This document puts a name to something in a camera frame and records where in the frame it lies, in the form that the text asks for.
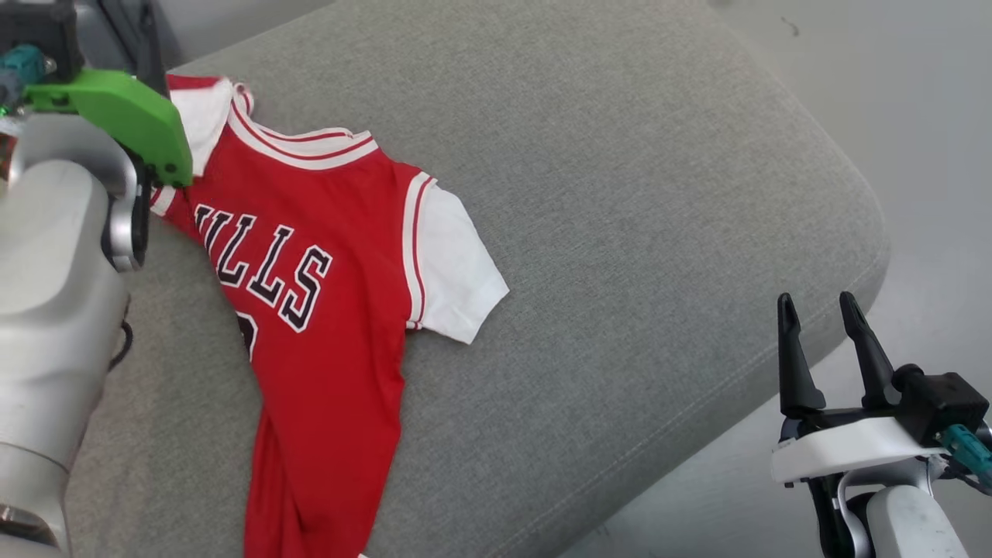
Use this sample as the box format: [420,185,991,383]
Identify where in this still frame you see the grey fabric sofa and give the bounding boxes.
[66,0,890,558]

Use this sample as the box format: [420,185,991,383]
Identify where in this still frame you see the red white basketball jersey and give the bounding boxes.
[147,74,511,558]

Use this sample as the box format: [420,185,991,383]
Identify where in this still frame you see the teal plug left camera cable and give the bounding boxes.
[0,44,49,113]

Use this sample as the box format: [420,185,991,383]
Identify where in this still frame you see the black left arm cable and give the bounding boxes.
[108,298,135,373]

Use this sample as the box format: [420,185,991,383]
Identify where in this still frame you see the teal plug right camera cable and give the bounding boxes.
[934,425,992,497]

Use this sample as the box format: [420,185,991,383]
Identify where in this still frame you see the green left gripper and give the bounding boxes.
[23,0,195,188]

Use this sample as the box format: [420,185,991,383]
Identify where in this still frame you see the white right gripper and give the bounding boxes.
[771,291,950,486]

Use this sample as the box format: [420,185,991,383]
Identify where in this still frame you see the teal plug camera cable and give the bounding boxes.
[0,44,49,113]
[934,425,992,497]

